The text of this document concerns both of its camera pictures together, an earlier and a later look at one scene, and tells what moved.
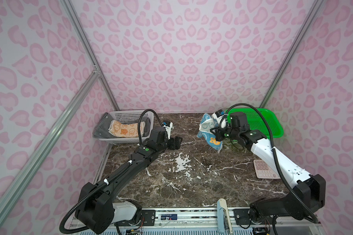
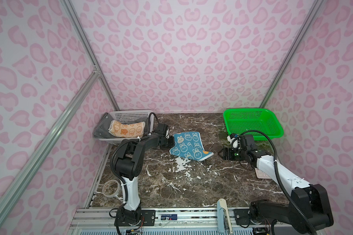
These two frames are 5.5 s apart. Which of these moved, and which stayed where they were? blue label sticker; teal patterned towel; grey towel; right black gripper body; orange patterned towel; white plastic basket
Moved: teal patterned towel; right black gripper body
Stayed: grey towel; white plastic basket; orange patterned towel; blue label sticker
